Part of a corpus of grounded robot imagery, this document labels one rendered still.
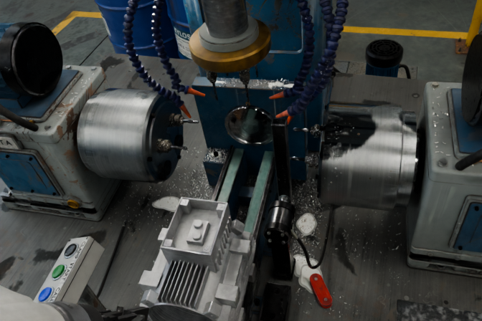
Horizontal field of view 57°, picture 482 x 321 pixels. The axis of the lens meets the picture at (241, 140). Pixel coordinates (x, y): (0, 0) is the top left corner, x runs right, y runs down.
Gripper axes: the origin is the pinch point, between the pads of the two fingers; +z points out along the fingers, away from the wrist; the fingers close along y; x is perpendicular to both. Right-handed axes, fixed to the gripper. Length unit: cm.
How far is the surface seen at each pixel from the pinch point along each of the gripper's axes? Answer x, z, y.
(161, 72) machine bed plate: -80, 82, 47
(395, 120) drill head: -45, 20, -42
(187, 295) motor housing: -4.8, 2.6, -7.9
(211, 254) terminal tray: -12.4, 2.8, -11.0
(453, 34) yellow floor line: -182, 233, -95
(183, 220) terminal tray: -18.0, 9.4, -2.2
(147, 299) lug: -2.7, 3.4, -0.1
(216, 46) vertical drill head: -53, 3, -5
